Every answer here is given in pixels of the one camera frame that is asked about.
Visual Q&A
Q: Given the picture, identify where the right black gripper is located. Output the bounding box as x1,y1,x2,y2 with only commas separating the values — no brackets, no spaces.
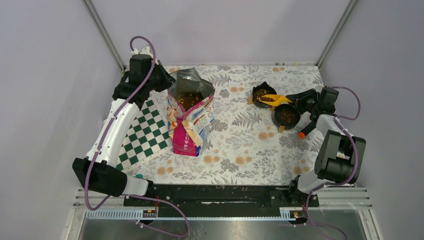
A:
285,88,320,115

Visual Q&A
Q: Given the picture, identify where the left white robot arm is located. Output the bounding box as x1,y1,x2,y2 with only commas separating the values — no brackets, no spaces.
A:
72,53,175,206

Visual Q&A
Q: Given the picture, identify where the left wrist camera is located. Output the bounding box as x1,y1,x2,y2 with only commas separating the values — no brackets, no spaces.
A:
131,46,154,60

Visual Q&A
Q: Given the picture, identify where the black pet bowl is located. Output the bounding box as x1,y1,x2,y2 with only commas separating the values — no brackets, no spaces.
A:
247,81,277,108
271,103,301,133

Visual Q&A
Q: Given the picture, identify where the yellow plastic scoop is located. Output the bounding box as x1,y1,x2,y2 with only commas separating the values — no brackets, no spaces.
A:
258,94,292,107

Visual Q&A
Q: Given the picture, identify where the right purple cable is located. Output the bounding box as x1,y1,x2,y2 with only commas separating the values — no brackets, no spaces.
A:
296,86,362,239

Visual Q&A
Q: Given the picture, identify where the pink blue pet food bag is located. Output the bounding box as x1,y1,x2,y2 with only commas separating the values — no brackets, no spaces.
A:
166,67,216,157

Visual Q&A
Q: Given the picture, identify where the black marker orange tip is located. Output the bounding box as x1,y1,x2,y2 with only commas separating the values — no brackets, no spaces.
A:
298,120,317,139

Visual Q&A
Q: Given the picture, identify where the floral table mat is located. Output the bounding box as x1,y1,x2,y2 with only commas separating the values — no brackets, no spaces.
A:
122,65,324,185

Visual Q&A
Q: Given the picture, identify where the green white chessboard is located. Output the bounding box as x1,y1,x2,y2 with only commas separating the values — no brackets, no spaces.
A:
116,100,171,171

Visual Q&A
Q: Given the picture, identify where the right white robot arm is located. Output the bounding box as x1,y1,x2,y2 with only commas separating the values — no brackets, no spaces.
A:
286,86,366,206

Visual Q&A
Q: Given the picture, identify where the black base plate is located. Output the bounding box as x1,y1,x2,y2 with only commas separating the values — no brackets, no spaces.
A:
123,184,320,219

